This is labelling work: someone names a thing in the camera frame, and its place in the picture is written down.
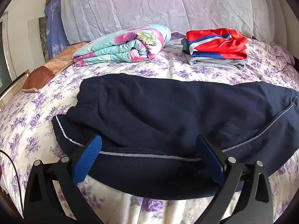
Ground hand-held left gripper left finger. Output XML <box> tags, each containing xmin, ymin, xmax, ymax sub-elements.
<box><xmin>23</xmin><ymin>134</ymin><xmax>103</xmax><ymax>224</ymax></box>

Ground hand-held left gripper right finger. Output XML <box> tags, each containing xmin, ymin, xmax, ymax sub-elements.
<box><xmin>196</xmin><ymin>134</ymin><xmax>274</xmax><ymax>224</ymax></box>

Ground navy blue pants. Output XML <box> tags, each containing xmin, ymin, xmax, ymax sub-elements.
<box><xmin>51</xmin><ymin>73</ymin><xmax>299</xmax><ymax>201</ymax></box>

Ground purple floral bed sheet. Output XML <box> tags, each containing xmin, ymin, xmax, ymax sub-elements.
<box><xmin>0</xmin><ymin>31</ymin><xmax>299</xmax><ymax>224</ymax></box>

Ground brown patchwork pillow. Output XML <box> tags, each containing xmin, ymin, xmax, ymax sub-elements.
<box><xmin>22</xmin><ymin>41</ymin><xmax>90</xmax><ymax>93</ymax></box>

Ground folded dark grey garment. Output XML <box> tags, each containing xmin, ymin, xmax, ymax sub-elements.
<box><xmin>181</xmin><ymin>38</ymin><xmax>191</xmax><ymax>55</ymax></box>

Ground folded red white blue garment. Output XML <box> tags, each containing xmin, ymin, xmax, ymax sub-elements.
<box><xmin>186</xmin><ymin>28</ymin><xmax>249</xmax><ymax>60</ymax></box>

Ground folded teal pink floral quilt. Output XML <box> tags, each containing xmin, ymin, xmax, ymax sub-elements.
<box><xmin>72</xmin><ymin>24</ymin><xmax>172</xmax><ymax>67</ymax></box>

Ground lavender floral pillow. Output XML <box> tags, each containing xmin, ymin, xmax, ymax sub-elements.
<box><xmin>269</xmin><ymin>42</ymin><xmax>296</xmax><ymax>71</ymax></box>

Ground grey marbled panel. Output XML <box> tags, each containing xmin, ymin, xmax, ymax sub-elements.
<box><xmin>28</xmin><ymin>16</ymin><xmax>50</xmax><ymax>60</ymax></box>

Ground blue patterned pillow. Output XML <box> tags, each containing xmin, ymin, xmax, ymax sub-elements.
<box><xmin>44</xmin><ymin>0</ymin><xmax>70</xmax><ymax>59</ymax></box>

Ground white lace cover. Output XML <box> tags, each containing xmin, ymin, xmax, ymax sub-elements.
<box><xmin>61</xmin><ymin>0</ymin><xmax>278</xmax><ymax>45</ymax></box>

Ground black cable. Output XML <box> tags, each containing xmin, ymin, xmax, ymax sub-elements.
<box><xmin>0</xmin><ymin>150</ymin><xmax>24</xmax><ymax>215</ymax></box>

